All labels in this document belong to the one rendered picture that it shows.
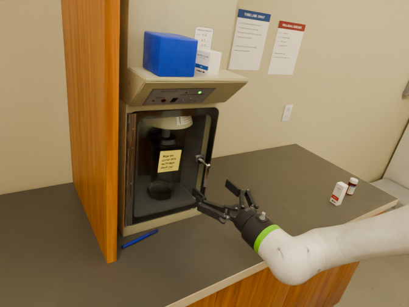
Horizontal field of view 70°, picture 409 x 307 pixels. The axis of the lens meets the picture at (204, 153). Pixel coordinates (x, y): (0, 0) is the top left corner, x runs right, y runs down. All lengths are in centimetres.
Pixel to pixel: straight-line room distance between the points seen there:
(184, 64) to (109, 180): 35
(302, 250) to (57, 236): 76
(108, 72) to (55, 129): 63
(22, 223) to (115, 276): 40
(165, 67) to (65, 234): 66
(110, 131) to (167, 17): 33
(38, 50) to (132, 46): 47
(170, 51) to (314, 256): 59
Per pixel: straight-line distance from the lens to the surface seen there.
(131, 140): 86
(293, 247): 75
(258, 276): 119
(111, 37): 68
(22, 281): 100
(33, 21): 118
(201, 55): 82
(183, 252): 102
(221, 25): 92
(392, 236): 74
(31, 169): 134
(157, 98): 79
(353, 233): 78
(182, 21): 85
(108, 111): 72
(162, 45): 71
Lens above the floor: 166
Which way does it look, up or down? 26 degrees down
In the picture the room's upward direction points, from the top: 9 degrees clockwise
